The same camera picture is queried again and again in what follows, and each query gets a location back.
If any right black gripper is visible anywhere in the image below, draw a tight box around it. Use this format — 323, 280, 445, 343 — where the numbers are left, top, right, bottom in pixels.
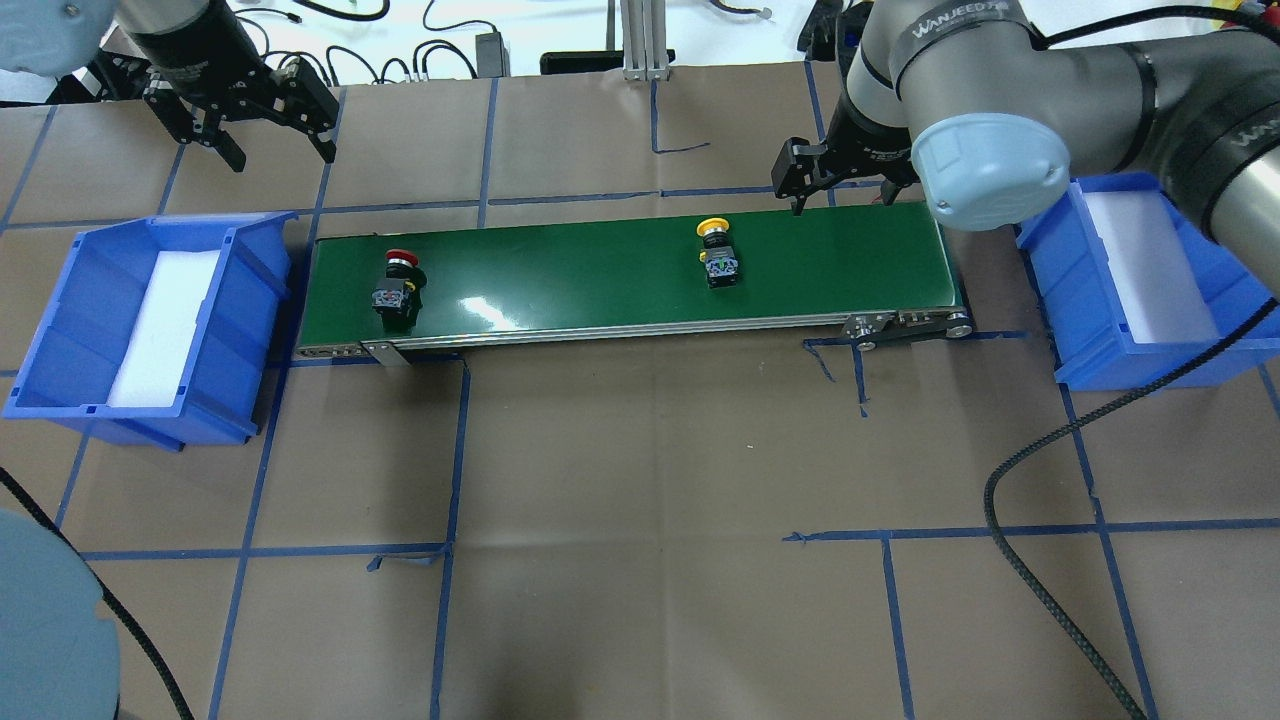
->
771, 105, 920, 217

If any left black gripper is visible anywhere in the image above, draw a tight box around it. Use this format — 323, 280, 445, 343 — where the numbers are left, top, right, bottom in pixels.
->
140, 20, 339, 173

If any yellow push button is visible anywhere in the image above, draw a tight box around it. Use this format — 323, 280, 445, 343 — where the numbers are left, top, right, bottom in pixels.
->
696, 217, 740, 290

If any red push button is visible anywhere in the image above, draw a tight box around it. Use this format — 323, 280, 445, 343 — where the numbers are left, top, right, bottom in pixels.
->
370, 249, 426, 333

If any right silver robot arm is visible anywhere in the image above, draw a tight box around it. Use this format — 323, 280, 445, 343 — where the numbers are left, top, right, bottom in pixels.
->
771, 1, 1277, 292

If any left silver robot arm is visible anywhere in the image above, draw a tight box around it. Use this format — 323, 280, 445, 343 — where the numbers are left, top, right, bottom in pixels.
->
1, 1, 339, 172

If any green conveyor belt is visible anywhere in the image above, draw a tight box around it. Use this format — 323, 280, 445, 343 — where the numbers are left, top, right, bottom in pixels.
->
294, 202, 977, 363

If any black power adapter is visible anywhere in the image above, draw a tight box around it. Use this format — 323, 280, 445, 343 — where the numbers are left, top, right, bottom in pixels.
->
474, 29, 509, 78

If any white foam pad left bin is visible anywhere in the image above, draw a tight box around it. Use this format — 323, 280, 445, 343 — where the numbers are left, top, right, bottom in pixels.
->
108, 250, 220, 407

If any right blue plastic bin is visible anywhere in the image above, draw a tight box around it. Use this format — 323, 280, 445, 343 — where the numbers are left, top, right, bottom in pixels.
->
1016, 173, 1270, 391

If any blue plastic bin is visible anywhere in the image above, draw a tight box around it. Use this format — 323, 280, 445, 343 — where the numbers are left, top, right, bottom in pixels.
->
1016, 173, 1270, 391
3, 211, 294, 452

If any left blue plastic bin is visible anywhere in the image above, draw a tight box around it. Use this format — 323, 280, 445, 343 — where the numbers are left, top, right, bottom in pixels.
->
3, 211, 294, 452

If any aluminium frame post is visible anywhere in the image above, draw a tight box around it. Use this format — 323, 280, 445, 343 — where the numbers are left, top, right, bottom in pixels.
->
616, 0, 672, 81

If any black braided cable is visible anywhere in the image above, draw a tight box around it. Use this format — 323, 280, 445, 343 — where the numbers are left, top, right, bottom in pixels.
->
982, 300, 1280, 720

